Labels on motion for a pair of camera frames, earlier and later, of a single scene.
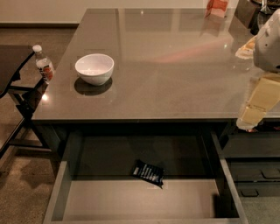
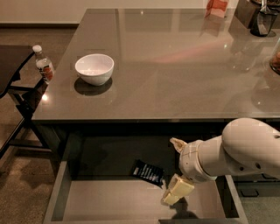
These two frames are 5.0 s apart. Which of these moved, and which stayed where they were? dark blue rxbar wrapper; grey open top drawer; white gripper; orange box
Moved: white gripper
Stayed: grey open top drawer; orange box; dark blue rxbar wrapper
